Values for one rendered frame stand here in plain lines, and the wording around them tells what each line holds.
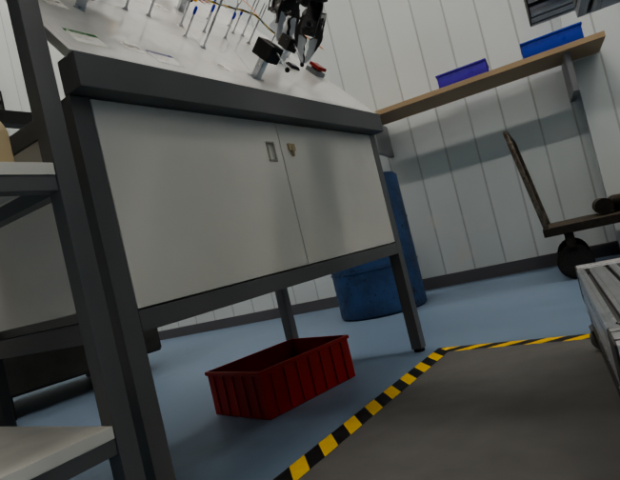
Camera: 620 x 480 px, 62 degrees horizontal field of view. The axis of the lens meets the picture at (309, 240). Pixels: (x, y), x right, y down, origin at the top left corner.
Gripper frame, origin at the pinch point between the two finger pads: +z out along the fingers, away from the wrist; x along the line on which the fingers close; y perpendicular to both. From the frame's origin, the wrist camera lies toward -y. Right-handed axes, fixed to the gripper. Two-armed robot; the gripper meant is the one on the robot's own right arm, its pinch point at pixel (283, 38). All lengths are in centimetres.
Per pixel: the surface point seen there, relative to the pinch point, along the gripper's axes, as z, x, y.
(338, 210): 52, -1, -40
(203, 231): 58, 54, -52
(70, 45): 28, 82, -44
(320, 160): 38, 5, -34
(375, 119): 19.9, -28.2, -24.0
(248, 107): 29, 39, -40
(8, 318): 86, 81, -25
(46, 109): 40, 88, -54
